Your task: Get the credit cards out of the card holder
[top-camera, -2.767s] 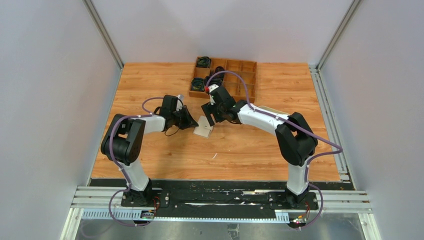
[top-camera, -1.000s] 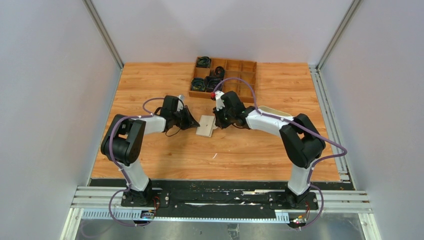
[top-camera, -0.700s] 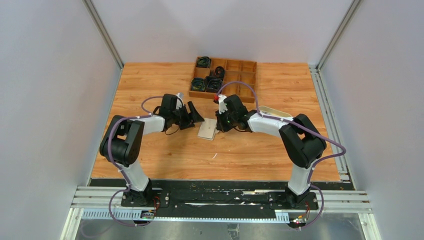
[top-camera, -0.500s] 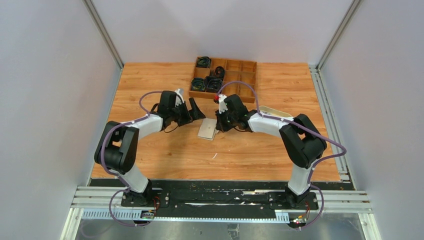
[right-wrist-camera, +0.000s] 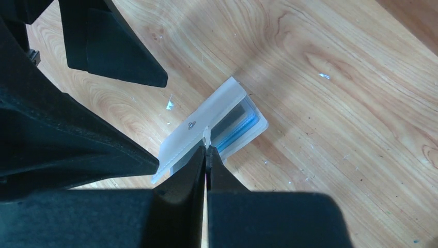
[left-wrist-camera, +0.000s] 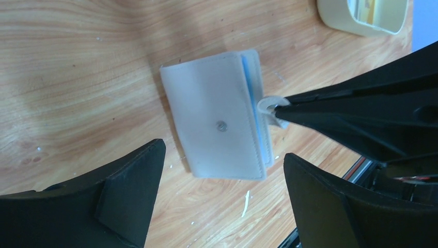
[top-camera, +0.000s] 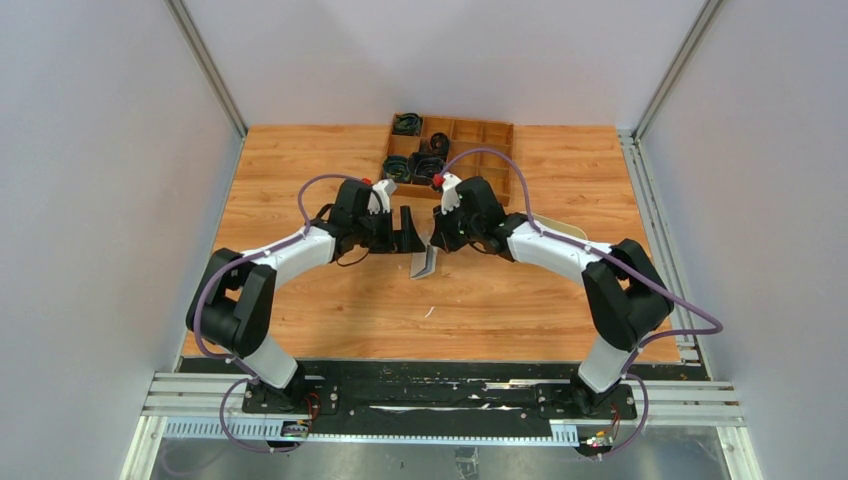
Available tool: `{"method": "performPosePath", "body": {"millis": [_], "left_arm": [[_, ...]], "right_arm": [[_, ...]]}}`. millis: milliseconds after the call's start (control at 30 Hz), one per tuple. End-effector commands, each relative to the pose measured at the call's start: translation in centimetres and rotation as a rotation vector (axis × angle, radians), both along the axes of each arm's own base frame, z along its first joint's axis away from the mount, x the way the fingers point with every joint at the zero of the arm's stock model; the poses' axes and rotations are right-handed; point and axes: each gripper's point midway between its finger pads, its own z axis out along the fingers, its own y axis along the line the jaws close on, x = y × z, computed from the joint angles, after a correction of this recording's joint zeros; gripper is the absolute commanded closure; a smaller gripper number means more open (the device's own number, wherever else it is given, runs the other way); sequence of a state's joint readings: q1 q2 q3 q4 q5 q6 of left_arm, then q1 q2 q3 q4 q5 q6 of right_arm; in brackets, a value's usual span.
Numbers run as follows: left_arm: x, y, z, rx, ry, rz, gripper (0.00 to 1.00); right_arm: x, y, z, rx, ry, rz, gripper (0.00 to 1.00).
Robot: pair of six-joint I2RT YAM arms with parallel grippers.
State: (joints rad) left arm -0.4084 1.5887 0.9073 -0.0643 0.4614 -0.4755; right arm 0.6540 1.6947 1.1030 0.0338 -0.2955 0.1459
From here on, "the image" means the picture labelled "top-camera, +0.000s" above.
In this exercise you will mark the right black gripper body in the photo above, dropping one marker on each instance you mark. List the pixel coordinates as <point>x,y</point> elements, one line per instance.
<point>448,235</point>

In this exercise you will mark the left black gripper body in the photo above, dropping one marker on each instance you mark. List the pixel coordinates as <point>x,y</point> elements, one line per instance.
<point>398,230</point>

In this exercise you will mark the white leather card holder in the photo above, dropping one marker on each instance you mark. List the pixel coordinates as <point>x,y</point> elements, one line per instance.
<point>423,263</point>

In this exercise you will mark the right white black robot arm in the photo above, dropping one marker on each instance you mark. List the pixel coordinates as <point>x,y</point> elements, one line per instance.
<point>622,287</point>

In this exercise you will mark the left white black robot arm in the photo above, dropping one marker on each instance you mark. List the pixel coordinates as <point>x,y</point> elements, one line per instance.
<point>230,314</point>

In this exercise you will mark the dark coiled belt bottom-left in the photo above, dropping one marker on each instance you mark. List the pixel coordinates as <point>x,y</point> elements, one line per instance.
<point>396,168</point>

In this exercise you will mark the black coiled belt bottom-middle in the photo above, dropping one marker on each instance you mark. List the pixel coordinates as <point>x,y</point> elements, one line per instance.
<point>424,166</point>

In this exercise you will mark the beige plate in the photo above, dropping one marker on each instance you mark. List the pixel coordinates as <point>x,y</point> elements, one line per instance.
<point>560,228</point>

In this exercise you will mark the wooden compartment tray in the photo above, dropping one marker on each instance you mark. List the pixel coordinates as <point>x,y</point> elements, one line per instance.
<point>477,148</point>

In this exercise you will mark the black coiled belt middle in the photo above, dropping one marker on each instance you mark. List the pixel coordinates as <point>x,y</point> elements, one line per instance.
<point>439,144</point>

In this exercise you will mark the black coiled belt top-left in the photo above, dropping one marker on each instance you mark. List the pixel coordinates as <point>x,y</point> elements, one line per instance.
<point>407,124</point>

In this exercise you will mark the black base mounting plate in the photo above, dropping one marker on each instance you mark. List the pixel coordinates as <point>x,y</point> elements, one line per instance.
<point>437,398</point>

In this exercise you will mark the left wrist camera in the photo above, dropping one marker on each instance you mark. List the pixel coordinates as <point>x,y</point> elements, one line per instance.
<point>379,198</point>

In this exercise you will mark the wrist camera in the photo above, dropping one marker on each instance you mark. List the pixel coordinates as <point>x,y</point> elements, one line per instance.
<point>447,183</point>
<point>379,198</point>

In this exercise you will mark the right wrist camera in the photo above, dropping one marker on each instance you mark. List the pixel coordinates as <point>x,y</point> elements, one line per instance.
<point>447,183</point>

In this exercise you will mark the left aluminium corner post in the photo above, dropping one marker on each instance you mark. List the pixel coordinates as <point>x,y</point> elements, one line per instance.
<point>187,26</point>

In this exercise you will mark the aluminium corner post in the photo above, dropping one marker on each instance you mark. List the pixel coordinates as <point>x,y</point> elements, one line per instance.
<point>694,36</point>
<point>187,26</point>

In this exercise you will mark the right side aluminium rail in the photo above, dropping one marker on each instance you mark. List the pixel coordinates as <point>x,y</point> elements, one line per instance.
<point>660,245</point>

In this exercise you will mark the aluminium frame rail front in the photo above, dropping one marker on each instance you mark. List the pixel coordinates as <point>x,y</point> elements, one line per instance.
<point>185,406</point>

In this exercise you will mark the right aluminium corner post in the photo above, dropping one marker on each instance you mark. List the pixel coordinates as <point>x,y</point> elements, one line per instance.
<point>694,36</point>

